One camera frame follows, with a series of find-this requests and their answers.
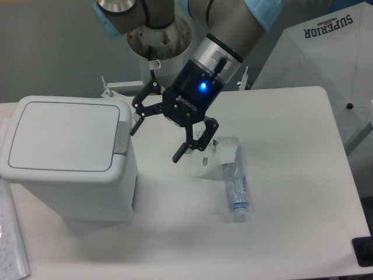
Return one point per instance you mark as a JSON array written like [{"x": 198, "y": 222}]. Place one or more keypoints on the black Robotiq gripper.
[{"x": 192, "y": 94}]

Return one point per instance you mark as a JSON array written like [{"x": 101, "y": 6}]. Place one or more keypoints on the white push-lid trash can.
[{"x": 75, "y": 154}]

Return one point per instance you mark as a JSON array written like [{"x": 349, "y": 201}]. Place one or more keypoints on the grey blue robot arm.
[{"x": 234, "y": 29}]

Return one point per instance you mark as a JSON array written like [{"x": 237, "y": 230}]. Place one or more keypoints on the crumpled white plastic wrapper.
[{"x": 208, "y": 164}]

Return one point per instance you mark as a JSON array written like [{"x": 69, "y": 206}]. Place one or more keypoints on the clear plastic water bottle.
[{"x": 236, "y": 186}]

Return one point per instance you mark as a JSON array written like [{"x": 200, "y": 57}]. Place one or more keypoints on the black device at table edge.
[{"x": 363, "y": 250}]

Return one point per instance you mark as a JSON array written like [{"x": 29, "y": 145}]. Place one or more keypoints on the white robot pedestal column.
[{"x": 164, "y": 70}]

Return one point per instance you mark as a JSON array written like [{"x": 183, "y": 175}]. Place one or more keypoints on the white pedestal base frame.
[{"x": 126, "y": 88}]

